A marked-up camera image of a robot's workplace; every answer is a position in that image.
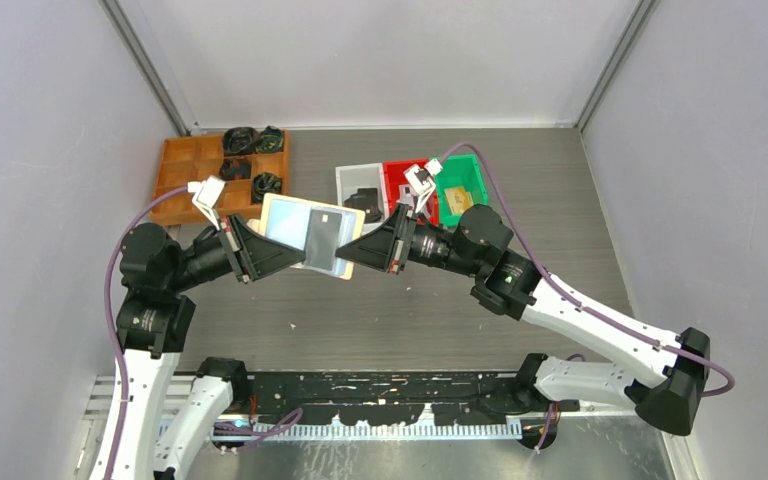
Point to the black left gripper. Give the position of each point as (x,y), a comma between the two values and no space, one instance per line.
(252,254)

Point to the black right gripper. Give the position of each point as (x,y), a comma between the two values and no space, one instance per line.
(383,248)

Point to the grey credit card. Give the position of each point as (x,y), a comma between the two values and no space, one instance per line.
(322,240)

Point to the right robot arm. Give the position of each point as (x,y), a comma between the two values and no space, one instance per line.
(660,374)

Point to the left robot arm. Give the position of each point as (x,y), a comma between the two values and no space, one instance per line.
(149,333)

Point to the yellow card in green bin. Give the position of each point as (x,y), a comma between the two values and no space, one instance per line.
(458,200)

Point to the black leather wallet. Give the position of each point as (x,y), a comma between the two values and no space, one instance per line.
(368,200)

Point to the dark floral rolled tie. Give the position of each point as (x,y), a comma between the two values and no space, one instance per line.
(265,183)

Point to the white plastic bin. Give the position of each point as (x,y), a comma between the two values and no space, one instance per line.
(352,177)

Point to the red plastic bin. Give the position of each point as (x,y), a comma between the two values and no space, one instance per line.
(397,187)

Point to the small dark rolled tie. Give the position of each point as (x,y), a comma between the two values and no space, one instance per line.
(235,168)

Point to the green plastic bin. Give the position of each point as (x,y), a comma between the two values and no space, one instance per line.
(459,170)

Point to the green floral rolled tie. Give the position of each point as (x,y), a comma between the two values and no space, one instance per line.
(271,140)

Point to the black rolled tie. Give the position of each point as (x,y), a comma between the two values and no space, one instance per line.
(239,141)

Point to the orange wooden compartment tray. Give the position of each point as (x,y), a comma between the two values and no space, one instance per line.
(186,159)

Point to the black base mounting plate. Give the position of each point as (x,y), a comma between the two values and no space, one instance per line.
(466,398)

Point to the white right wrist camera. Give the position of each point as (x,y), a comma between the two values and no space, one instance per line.
(422,182)

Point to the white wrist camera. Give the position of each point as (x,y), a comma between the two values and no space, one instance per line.
(205,196)
(422,182)

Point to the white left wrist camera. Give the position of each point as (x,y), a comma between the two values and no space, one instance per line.
(205,196)

